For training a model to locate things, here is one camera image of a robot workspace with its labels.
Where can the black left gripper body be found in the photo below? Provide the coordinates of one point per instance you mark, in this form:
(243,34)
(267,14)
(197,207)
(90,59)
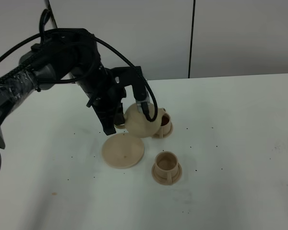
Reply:
(73,57)

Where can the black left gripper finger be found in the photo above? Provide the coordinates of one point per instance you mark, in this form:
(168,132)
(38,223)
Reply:
(119,115)
(105,111)

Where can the beige teapot with lid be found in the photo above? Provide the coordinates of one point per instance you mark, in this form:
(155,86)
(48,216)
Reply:
(137,125)

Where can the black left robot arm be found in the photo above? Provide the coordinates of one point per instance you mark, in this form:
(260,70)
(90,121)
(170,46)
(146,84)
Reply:
(19,83)

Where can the round beige teapot saucer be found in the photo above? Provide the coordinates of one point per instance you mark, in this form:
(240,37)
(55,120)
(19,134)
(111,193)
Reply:
(122,151)

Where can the beige teacup far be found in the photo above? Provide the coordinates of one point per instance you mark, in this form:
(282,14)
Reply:
(166,127)

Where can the beige teacup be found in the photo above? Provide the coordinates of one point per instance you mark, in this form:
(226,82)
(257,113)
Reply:
(166,169)
(166,127)

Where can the beige teacup near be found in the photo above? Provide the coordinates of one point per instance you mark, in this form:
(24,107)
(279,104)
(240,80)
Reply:
(166,169)

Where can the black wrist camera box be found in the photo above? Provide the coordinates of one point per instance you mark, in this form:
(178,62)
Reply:
(128,76)

